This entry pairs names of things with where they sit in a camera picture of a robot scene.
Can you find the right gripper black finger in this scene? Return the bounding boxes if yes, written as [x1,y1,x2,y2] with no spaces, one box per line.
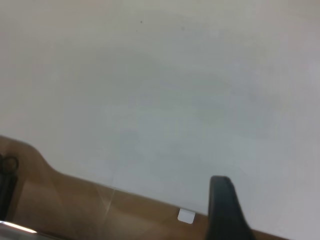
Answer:
[204,175,256,240]

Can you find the white square tag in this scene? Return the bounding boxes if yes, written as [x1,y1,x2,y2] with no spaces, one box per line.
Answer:
[177,208,196,224]

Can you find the black cable bundle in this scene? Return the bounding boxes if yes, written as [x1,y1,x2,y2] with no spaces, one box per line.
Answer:
[0,152,20,220]

